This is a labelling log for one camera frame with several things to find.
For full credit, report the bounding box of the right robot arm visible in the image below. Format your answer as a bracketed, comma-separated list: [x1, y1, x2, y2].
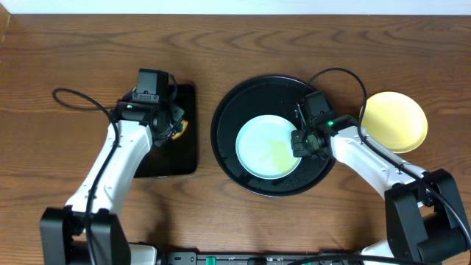
[291, 92, 470, 264]

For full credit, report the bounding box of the yellow green scrub sponge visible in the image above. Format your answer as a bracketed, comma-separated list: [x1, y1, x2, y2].
[171, 120, 188, 140]

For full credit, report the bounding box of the light blue plate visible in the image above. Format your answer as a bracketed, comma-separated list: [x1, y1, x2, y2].
[235, 115, 301, 180]

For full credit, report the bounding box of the black round tray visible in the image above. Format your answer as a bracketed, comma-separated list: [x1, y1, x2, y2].
[210, 76, 336, 197]

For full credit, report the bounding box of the black rectangular tray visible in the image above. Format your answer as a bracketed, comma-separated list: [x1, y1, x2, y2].
[135, 83, 198, 178]

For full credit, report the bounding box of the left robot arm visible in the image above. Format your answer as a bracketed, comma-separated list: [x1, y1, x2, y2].
[40, 68, 185, 264]

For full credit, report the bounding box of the yellow plate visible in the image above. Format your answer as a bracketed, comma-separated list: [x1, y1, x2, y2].
[362, 91, 428, 154]

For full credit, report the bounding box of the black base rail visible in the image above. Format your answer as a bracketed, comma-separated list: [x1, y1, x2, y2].
[156, 251, 340, 265]

